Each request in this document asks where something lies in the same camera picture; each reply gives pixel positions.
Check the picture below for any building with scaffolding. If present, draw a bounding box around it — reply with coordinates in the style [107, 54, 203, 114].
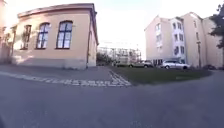
[96, 44, 143, 66]

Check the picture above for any pale car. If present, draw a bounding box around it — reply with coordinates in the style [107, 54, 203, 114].
[128, 60, 155, 69]

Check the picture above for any cobblestone line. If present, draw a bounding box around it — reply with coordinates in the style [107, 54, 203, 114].
[0, 69, 133, 88]

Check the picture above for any grey asphalt road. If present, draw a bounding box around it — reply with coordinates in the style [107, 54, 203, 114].
[0, 69, 224, 128]

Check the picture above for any grass lawn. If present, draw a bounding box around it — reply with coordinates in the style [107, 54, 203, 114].
[108, 65, 214, 86]

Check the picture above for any grey paved forecourt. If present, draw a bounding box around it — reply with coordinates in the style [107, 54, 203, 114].
[0, 63, 118, 83]

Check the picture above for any silver car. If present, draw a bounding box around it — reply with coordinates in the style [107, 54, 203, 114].
[160, 59, 191, 71]

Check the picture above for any peach building with dark windows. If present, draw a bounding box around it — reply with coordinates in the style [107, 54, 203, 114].
[0, 2, 100, 71]

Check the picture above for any pale apartment building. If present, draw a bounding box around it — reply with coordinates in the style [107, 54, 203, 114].
[144, 11, 224, 70]

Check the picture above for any dark tree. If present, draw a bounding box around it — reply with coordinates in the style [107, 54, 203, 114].
[209, 3, 224, 50]

